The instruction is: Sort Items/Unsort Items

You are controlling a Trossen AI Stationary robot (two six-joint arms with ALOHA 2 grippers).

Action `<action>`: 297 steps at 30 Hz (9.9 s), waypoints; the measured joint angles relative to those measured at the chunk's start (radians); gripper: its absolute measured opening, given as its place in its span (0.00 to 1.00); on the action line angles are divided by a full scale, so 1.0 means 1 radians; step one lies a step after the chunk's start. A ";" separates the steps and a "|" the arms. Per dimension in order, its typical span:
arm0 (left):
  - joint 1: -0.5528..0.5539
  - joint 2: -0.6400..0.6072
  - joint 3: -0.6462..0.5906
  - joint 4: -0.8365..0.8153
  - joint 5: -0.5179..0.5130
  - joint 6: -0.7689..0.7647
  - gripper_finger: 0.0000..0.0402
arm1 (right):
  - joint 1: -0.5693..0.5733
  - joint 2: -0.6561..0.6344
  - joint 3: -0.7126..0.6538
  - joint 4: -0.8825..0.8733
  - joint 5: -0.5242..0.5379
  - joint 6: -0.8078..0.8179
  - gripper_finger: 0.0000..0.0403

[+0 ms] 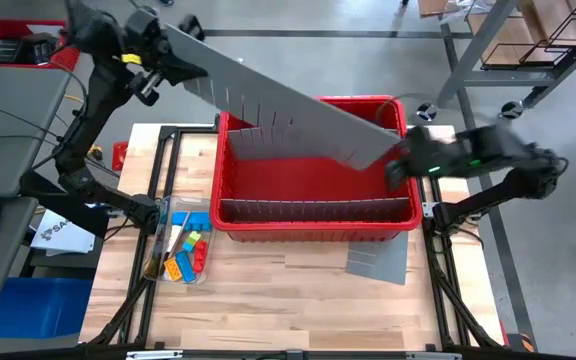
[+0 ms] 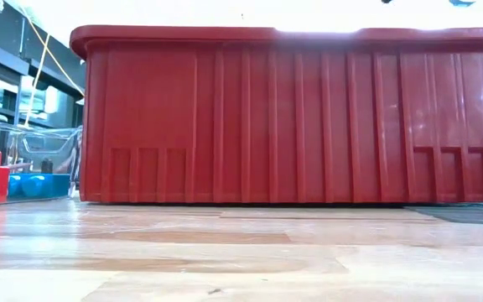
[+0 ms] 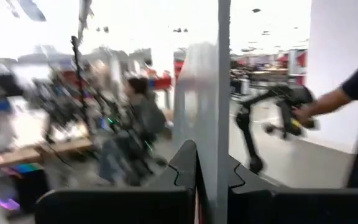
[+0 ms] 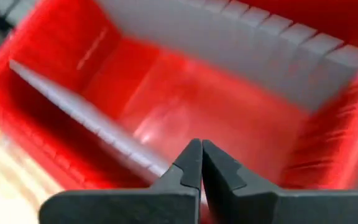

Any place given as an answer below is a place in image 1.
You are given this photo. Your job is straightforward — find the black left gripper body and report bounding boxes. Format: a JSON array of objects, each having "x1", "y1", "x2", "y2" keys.
[{"x1": 117, "y1": 29, "x2": 169, "y2": 107}]

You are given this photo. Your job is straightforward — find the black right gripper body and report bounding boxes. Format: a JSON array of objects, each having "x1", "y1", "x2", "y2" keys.
[{"x1": 401, "y1": 124, "x2": 469, "y2": 180}]

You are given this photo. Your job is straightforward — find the large red plastic bin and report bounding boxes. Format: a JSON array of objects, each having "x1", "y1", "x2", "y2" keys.
[{"x1": 209, "y1": 94, "x2": 423, "y2": 245}]

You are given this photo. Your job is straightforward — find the grey plastic divider panel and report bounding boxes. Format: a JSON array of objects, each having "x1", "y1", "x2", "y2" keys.
[
  {"x1": 226, "y1": 126, "x2": 344, "y2": 162},
  {"x1": 219, "y1": 196, "x2": 412, "y2": 225},
  {"x1": 164, "y1": 23, "x2": 403, "y2": 172},
  {"x1": 344, "y1": 231, "x2": 410, "y2": 287}
]

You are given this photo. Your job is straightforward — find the black cart caster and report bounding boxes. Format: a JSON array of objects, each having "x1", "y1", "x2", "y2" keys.
[
  {"x1": 416, "y1": 101, "x2": 440, "y2": 123},
  {"x1": 498, "y1": 100, "x2": 525, "y2": 122}
]

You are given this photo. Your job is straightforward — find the red plastic basket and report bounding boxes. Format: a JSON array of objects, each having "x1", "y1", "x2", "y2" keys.
[{"x1": 0, "y1": 18, "x2": 83, "y2": 73}]

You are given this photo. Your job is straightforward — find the red table clamp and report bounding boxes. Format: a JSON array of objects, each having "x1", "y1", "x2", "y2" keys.
[{"x1": 111, "y1": 140, "x2": 130, "y2": 172}]

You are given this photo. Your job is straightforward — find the white paper sheet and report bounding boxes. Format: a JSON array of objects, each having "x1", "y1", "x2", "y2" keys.
[{"x1": 26, "y1": 23, "x2": 65, "y2": 39}]

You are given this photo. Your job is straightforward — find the black devices in basket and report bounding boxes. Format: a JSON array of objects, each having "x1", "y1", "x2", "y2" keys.
[{"x1": 0, "y1": 32, "x2": 60, "y2": 67}]

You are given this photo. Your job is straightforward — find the black floor tape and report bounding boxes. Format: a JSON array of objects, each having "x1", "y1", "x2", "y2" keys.
[
  {"x1": 202, "y1": 28, "x2": 474, "y2": 40},
  {"x1": 440, "y1": 22, "x2": 540, "y2": 352}
]

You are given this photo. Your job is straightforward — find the clear plastic tray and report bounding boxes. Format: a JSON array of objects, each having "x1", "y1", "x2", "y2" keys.
[{"x1": 142, "y1": 195, "x2": 215, "y2": 286}]

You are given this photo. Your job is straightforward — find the wooden cart boards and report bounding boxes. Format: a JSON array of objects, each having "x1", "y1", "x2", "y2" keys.
[{"x1": 467, "y1": 0, "x2": 576, "y2": 67}]

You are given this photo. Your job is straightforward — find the cardboard box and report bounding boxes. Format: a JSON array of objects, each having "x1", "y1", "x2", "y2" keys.
[{"x1": 417, "y1": 0, "x2": 465, "y2": 19}]

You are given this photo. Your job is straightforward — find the wide blue toy block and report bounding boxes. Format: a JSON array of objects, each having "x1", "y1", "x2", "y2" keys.
[{"x1": 171, "y1": 211, "x2": 213, "y2": 232}]

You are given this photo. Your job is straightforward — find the thin grey stick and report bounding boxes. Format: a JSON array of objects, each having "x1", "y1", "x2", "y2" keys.
[{"x1": 167, "y1": 212, "x2": 192, "y2": 256}]

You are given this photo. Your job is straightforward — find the black support bar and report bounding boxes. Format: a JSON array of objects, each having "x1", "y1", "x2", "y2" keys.
[{"x1": 19, "y1": 169, "x2": 112, "y2": 239}]

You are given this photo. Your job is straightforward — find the white printed card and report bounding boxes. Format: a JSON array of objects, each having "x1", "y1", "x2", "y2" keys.
[{"x1": 166, "y1": 224, "x2": 183, "y2": 254}]

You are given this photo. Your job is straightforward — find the green toy block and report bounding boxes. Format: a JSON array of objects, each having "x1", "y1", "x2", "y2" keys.
[{"x1": 182, "y1": 230, "x2": 203, "y2": 253}]

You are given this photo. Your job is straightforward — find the red studded toy block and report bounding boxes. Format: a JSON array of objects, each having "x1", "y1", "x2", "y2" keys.
[{"x1": 192, "y1": 239, "x2": 209, "y2": 275}]

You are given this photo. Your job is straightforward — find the white printed paper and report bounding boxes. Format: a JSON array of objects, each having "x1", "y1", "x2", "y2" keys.
[{"x1": 29, "y1": 207, "x2": 97, "y2": 255}]

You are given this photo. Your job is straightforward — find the long blue toy block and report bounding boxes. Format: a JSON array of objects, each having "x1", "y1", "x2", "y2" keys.
[{"x1": 175, "y1": 249, "x2": 198, "y2": 285}]

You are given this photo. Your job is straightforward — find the orange toy block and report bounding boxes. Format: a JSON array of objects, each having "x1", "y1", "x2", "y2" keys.
[{"x1": 163, "y1": 257, "x2": 183, "y2": 282}]

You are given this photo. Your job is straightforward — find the blue plastic crate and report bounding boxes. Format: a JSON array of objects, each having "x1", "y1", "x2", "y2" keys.
[{"x1": 0, "y1": 277, "x2": 94, "y2": 339}]

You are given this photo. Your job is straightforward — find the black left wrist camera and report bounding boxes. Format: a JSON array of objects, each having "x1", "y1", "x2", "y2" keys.
[{"x1": 126, "y1": 7, "x2": 162, "y2": 44}]

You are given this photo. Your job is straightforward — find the black aluminium rig frame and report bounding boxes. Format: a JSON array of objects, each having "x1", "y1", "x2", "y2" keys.
[{"x1": 87, "y1": 113, "x2": 512, "y2": 351}]

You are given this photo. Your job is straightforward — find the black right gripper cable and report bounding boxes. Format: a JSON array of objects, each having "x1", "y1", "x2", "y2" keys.
[{"x1": 375, "y1": 92, "x2": 422, "y2": 126}]

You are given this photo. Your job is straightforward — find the yellow cable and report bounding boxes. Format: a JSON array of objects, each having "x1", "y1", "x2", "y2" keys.
[{"x1": 64, "y1": 94, "x2": 105, "y2": 159}]

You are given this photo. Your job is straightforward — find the grey metal cart frame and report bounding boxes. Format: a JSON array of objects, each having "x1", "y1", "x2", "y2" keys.
[{"x1": 434, "y1": 0, "x2": 576, "y2": 109}]

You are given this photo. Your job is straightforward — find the black wire rack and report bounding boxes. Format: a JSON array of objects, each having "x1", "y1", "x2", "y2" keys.
[{"x1": 479, "y1": 4, "x2": 576, "y2": 70}]

